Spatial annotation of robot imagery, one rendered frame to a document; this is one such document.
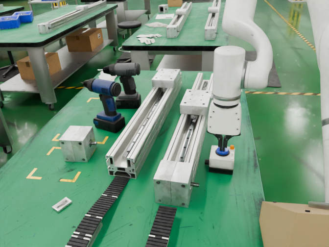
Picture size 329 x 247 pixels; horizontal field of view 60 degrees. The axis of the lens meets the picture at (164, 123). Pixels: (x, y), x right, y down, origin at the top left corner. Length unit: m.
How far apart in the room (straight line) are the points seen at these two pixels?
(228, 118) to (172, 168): 0.22
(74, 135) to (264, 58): 0.69
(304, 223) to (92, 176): 0.69
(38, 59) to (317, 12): 2.72
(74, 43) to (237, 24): 3.98
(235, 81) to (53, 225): 0.64
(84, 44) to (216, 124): 3.90
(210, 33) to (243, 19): 1.73
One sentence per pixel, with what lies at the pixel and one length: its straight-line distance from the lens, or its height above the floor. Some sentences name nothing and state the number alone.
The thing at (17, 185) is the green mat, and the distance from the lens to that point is 1.09.
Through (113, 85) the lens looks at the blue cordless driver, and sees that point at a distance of 1.14.
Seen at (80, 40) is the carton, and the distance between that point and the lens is 4.65.
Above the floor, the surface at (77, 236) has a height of 0.82.
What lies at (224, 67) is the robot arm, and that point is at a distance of 0.80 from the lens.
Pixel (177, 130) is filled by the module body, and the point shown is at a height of 0.86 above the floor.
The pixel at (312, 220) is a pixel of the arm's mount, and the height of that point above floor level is 1.02.
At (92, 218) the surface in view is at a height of 0.81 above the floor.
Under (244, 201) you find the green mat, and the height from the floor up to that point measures 0.78.
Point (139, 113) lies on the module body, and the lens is 1.18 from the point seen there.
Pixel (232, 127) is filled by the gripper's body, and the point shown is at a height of 0.96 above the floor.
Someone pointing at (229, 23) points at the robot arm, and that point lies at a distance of 0.87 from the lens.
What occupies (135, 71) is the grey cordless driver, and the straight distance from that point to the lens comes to 1.34.
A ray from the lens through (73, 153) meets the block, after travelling 1.08.
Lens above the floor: 1.41
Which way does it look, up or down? 30 degrees down
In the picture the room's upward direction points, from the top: 3 degrees counter-clockwise
